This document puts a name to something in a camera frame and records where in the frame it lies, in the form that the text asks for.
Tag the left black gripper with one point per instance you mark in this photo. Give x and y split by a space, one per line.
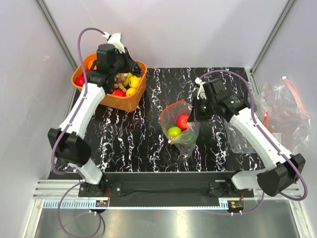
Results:
126 56

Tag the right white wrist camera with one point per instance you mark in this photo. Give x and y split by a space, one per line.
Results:
201 95

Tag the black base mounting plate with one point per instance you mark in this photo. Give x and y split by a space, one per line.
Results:
164 190

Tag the pile of zip bags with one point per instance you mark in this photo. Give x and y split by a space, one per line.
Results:
282 112

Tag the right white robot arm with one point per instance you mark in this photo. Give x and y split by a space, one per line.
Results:
281 167

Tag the black grape cluster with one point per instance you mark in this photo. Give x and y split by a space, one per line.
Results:
136 70

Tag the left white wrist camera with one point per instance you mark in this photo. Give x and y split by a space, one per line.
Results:
115 39

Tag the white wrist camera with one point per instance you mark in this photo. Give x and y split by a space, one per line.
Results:
201 95
115 39

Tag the orange plastic fruit basket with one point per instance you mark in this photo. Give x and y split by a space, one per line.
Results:
128 103

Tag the red apple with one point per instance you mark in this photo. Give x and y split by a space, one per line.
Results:
182 122

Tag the red round fruit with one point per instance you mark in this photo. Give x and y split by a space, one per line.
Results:
80 81

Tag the clear orange-zipper bag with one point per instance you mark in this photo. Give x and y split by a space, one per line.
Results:
168 119

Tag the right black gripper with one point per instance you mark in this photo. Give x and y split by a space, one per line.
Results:
195 116

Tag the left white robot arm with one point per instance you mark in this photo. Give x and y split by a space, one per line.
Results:
67 141

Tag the red tomato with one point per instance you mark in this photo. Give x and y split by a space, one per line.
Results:
119 93

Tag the small yellow lemon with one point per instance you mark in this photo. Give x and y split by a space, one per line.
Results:
130 91

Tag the orange fruit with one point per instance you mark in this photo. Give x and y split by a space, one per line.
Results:
91 64

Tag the purple grape bunch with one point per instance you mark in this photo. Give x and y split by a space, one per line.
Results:
187 144

